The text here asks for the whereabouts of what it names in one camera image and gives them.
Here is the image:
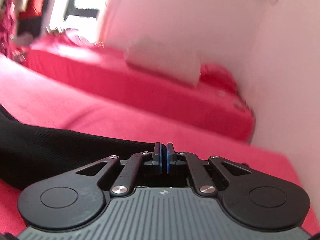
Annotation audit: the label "dark framed window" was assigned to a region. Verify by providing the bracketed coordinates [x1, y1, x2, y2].
[63, 0, 99, 21]

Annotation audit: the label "red cushion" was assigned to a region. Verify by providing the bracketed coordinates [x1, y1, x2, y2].
[200, 64, 238, 95]

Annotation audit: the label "red bed blanket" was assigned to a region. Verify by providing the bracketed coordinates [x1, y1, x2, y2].
[0, 55, 320, 236]

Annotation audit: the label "hanging clothes rack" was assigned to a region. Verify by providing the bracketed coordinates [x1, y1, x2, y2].
[1, 0, 49, 59]

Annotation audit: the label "white pillow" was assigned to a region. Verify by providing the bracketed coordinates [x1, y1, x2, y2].
[125, 39, 201, 87]

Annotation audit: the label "red side mattress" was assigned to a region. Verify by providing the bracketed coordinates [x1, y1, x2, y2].
[25, 30, 255, 141]

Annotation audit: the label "black pants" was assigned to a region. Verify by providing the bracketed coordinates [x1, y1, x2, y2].
[0, 107, 155, 190]

